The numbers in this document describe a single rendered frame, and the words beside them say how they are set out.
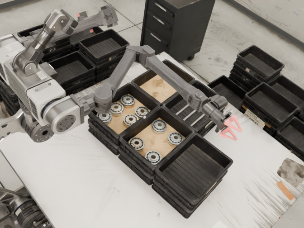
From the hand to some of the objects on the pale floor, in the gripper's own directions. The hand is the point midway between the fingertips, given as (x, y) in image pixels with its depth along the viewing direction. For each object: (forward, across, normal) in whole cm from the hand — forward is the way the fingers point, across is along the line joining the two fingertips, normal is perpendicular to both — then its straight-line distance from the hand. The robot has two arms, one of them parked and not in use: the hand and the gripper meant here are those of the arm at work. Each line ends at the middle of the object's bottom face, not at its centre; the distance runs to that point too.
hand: (237, 134), depth 140 cm
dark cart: (-172, -145, +148) cm, 269 cm away
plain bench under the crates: (-43, -145, +6) cm, 152 cm away
